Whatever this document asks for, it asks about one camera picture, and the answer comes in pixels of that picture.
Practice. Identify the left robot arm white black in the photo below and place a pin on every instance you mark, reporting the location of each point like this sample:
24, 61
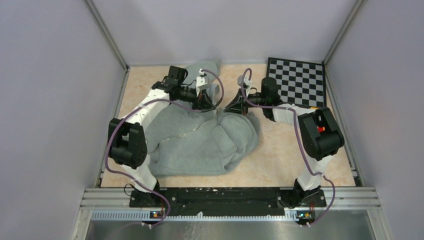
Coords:
127, 150

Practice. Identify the aluminium frame rail front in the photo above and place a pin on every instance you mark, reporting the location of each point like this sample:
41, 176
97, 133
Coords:
113, 204

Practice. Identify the black white checkerboard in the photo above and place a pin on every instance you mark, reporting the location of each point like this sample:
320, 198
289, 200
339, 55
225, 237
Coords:
299, 82

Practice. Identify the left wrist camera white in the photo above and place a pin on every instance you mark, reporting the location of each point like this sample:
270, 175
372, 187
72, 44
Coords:
202, 80

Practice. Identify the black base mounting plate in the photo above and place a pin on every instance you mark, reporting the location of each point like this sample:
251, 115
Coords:
228, 201

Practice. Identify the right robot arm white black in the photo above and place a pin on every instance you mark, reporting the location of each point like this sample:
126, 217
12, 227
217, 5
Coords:
317, 134

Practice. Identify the grey zip-up jacket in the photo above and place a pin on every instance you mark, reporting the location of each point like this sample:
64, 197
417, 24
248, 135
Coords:
183, 143

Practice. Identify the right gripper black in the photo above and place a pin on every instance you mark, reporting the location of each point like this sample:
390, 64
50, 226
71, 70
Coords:
238, 106

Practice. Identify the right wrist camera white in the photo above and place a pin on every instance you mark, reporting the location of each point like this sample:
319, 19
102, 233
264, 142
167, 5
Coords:
245, 83

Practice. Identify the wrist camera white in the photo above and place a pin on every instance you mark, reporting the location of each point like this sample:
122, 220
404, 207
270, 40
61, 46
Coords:
245, 83
202, 80

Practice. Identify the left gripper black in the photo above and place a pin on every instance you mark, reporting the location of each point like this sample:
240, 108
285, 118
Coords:
202, 101

